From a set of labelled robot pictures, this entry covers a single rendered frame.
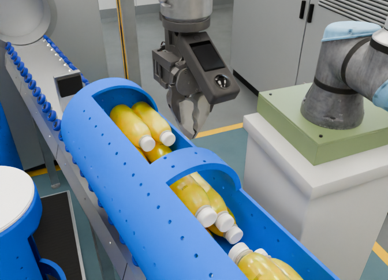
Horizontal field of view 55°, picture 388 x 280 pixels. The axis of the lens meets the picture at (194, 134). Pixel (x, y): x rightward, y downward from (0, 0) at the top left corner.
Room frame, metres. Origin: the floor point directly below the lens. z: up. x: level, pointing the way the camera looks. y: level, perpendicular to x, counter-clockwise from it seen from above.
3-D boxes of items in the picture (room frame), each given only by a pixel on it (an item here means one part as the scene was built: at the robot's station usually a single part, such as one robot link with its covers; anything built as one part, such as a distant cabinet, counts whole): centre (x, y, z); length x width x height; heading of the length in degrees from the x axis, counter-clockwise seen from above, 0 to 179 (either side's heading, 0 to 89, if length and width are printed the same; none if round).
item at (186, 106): (0.54, 0.03, 1.37); 0.06 x 0.03 x 0.09; 33
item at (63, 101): (1.30, 0.48, 1.00); 0.10 x 0.04 x 0.15; 123
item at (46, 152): (1.85, 0.92, 0.31); 0.06 x 0.06 x 0.63; 33
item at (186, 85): (0.56, 0.02, 1.48); 0.09 x 0.08 x 0.12; 33
